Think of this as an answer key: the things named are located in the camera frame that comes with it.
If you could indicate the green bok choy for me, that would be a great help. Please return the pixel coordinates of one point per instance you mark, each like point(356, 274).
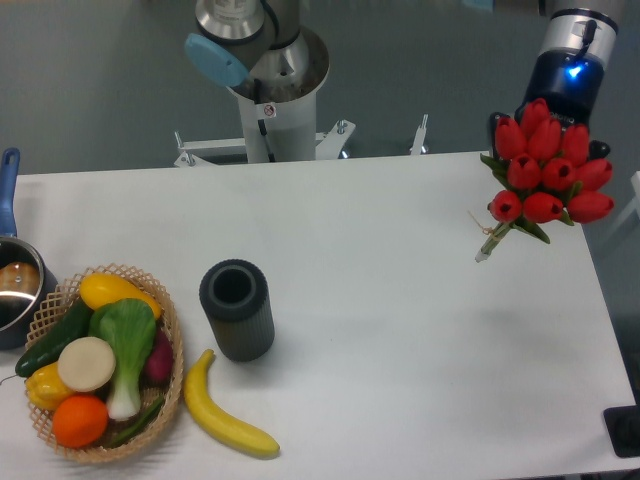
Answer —
point(128, 326)

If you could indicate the black device at edge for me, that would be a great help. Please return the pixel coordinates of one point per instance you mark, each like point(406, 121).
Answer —
point(622, 424)

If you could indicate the woven wicker basket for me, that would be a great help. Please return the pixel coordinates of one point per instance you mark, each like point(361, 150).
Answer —
point(53, 308)

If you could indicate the green bean pod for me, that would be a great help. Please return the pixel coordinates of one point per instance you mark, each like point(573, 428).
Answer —
point(138, 426)

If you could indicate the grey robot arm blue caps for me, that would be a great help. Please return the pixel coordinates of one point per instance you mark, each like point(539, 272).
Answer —
point(274, 66)

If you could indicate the cream round disc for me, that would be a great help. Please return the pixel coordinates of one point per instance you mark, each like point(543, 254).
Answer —
point(86, 364)

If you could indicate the dark green cucumber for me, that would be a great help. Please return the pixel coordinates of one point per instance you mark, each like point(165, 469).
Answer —
point(72, 326)

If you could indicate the white metal base frame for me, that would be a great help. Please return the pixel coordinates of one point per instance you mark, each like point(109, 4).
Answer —
point(210, 147)

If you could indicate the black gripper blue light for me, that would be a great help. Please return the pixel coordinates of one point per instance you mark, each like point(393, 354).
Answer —
point(569, 86)

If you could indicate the blue handled saucepan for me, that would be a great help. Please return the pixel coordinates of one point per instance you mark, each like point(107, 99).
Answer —
point(25, 279)

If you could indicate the red tulip bouquet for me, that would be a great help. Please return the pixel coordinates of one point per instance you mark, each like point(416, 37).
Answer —
point(545, 176)

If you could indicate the dark grey ribbed vase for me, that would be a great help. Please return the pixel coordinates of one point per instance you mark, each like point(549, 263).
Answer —
point(235, 297)

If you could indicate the yellow bell pepper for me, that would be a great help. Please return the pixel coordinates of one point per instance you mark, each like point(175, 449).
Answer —
point(45, 389)

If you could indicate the yellow banana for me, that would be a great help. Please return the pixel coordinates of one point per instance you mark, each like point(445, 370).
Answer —
point(219, 424)

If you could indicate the purple sweet potato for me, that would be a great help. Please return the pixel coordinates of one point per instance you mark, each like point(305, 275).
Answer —
point(158, 367)

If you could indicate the yellow squash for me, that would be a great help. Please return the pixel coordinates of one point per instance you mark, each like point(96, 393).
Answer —
point(100, 289)

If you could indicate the white furniture frame right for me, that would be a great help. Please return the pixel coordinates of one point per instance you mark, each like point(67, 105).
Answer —
point(623, 225)

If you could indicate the orange fruit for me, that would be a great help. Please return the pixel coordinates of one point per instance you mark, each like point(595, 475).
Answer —
point(80, 420)

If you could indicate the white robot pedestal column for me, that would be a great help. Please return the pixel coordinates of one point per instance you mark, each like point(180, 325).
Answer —
point(278, 131)

